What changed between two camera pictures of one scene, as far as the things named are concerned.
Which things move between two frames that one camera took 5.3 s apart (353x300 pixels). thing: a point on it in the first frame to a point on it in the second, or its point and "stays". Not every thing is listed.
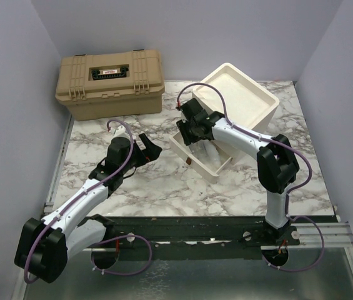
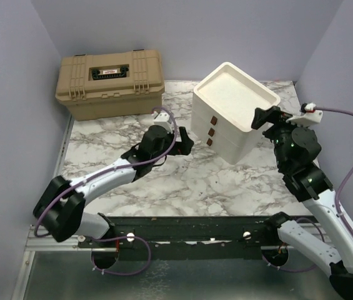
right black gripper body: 188,132 to 280,130
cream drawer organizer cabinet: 231,92 stays
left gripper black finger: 147,155 to 183,147
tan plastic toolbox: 110,85 stays
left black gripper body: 129,166 to 169,139
